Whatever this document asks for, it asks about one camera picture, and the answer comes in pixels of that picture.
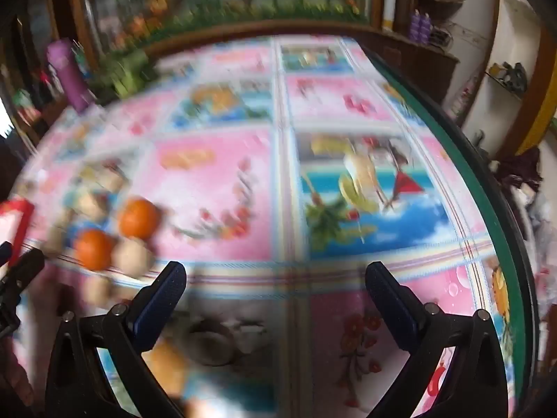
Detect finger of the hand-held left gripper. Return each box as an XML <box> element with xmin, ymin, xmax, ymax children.
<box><xmin>0</xmin><ymin>241</ymin><xmax>45</xmax><ymax>314</ymax></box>

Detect beige walnut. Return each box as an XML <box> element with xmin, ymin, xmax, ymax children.
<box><xmin>76</xmin><ymin>189</ymin><xmax>109</xmax><ymax>223</ymax></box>
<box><xmin>83</xmin><ymin>272</ymin><xmax>116</xmax><ymax>308</ymax></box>
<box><xmin>44</xmin><ymin>222</ymin><xmax>72</xmax><ymax>257</ymax></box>
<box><xmin>111</xmin><ymin>239</ymin><xmax>154</xmax><ymax>278</ymax></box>

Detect brown wooden cabinet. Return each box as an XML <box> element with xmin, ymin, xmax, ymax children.
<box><xmin>0</xmin><ymin>0</ymin><xmax>462</xmax><ymax>114</ymax></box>

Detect purple thermos bottle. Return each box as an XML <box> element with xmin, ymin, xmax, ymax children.
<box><xmin>46</xmin><ymin>38</ymin><xmax>94</xmax><ymax>111</ymax></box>

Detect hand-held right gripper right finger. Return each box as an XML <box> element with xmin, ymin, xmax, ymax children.
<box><xmin>364</xmin><ymin>262</ymin><xmax>510</xmax><ymax>418</ymax></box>

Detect orange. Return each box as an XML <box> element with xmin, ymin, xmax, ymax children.
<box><xmin>118</xmin><ymin>199</ymin><xmax>161</xmax><ymax>241</ymax></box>
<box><xmin>73</xmin><ymin>229</ymin><xmax>115</xmax><ymax>271</ymax></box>

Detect dark red cloth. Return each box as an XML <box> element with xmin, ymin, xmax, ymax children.
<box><xmin>496</xmin><ymin>146</ymin><xmax>544</xmax><ymax>192</ymax></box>

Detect red-rimmed white tray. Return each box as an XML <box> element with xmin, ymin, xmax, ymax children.
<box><xmin>0</xmin><ymin>198</ymin><xmax>36</xmax><ymax>266</ymax></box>

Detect green leafy vegetable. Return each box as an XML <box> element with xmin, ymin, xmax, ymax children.
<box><xmin>93</xmin><ymin>50</ymin><xmax>153</xmax><ymax>99</ymax></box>

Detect dark shoes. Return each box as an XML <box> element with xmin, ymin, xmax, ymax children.
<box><xmin>489</xmin><ymin>61</ymin><xmax>528</xmax><ymax>92</ymax></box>

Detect brown woven basket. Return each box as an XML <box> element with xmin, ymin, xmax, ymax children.
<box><xmin>418</xmin><ymin>0</ymin><xmax>466</xmax><ymax>20</ymax></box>

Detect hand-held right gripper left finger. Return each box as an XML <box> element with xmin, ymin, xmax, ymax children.
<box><xmin>46</xmin><ymin>260</ymin><xmax>188</xmax><ymax>418</ymax></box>

